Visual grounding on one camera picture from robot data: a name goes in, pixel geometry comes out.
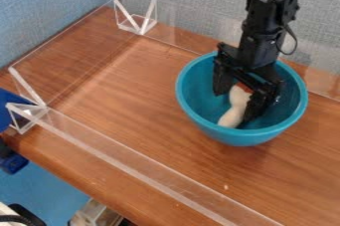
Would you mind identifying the clear plastic box below table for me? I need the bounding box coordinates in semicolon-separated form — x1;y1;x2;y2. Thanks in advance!
67;199;135;226

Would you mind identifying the blue clamp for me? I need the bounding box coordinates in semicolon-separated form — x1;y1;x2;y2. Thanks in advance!
0;88;30;174

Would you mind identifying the blue plastic bowl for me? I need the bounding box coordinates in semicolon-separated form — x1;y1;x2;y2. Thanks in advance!
174;51;307;146

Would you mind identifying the clear acrylic barrier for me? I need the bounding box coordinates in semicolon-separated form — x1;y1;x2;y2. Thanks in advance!
6;0;117;109
113;0;340;102
3;102;283;226

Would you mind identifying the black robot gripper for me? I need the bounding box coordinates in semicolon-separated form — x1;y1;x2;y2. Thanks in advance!
211;10;285;122

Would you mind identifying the black cable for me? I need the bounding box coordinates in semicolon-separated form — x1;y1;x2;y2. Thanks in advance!
274;24;299;57

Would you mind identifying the clear acrylic back barrier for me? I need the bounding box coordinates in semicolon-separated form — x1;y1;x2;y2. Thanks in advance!
113;0;340;102

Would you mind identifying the clear acrylic left barrier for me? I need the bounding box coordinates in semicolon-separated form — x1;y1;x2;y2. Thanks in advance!
6;0;117;109

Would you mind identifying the white brown plush mushroom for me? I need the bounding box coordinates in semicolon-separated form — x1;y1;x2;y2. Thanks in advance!
217;85;250;128

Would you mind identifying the clear acrylic front barrier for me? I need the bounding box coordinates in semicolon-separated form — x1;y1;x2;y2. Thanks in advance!
3;102;283;226

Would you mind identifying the black white object bottom left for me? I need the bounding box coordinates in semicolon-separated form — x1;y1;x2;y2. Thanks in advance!
0;202;46;226

